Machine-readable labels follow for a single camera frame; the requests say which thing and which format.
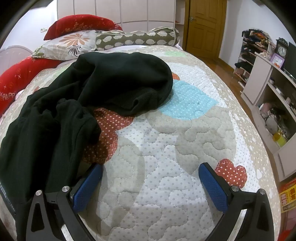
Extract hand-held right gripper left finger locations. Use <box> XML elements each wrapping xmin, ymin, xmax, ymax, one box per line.
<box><xmin>25</xmin><ymin>163</ymin><xmax>103</xmax><ymax>241</ymax></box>

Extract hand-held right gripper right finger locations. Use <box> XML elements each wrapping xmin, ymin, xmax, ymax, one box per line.
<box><xmin>198</xmin><ymin>162</ymin><xmax>281</xmax><ymax>241</ymax></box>

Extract black pants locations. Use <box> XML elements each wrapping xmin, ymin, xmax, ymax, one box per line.
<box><xmin>0</xmin><ymin>51</ymin><xmax>174</xmax><ymax>241</ymax></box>

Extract heart-patterned quilted bed cover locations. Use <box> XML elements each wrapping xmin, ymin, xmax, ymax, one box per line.
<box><xmin>0</xmin><ymin>45</ymin><xmax>281</xmax><ymax>241</ymax></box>

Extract red and yellow box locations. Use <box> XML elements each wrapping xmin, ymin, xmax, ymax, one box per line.
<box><xmin>278</xmin><ymin>178</ymin><xmax>296</xmax><ymax>214</ymax></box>

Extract yellow jar on shelf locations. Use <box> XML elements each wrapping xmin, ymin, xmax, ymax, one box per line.
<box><xmin>273</xmin><ymin>132</ymin><xmax>287</xmax><ymax>147</ymax></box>

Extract pale shelf unit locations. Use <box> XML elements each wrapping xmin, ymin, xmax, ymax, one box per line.
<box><xmin>240</xmin><ymin>55</ymin><xmax>296</xmax><ymax>182</ymax></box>

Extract red pillow with star print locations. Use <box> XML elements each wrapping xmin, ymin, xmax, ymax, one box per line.
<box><xmin>0</xmin><ymin>58</ymin><xmax>63</xmax><ymax>116</ymax></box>

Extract shoe rack with shoes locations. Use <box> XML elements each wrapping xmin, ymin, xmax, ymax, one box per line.
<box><xmin>233</xmin><ymin>29</ymin><xmax>277</xmax><ymax>88</ymax></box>

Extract floral white pillow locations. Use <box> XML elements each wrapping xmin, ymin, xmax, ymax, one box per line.
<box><xmin>32</xmin><ymin>30</ymin><xmax>102</xmax><ymax>61</ymax></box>

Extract black television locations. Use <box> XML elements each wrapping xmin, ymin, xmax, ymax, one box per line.
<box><xmin>283</xmin><ymin>42</ymin><xmax>296</xmax><ymax>80</ymax></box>

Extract dark mantel clock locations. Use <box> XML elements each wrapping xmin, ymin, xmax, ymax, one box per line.
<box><xmin>276</xmin><ymin>37</ymin><xmax>289</xmax><ymax>57</ymax></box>

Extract pale rounded headboard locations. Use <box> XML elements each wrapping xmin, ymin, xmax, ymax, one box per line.
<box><xmin>0</xmin><ymin>45</ymin><xmax>34</xmax><ymax>59</ymax></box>

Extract olive patterned bolster pillow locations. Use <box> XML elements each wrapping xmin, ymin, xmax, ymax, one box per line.
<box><xmin>95</xmin><ymin>27</ymin><xmax>180</xmax><ymax>51</ymax></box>

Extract wooden door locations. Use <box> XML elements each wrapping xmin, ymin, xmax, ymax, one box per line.
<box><xmin>185</xmin><ymin>0</ymin><xmax>227</xmax><ymax>58</ymax></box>

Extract red pillow with gold flowers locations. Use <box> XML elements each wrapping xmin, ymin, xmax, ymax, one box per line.
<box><xmin>43</xmin><ymin>17</ymin><xmax>123</xmax><ymax>41</ymax></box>

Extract white wardrobe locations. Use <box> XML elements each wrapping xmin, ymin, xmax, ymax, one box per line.
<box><xmin>57</xmin><ymin>0</ymin><xmax>176</xmax><ymax>25</ymax></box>

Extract black cables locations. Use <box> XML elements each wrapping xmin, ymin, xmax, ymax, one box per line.
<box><xmin>265</xmin><ymin>107</ymin><xmax>286</xmax><ymax>130</ymax></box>

